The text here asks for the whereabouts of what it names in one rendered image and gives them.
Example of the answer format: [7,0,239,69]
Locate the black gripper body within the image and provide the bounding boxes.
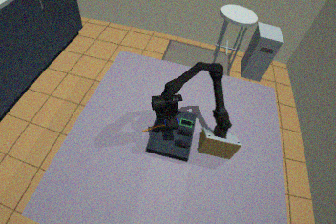
[166,106,179,130]

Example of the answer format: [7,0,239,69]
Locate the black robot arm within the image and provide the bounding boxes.
[152,62,232,139]

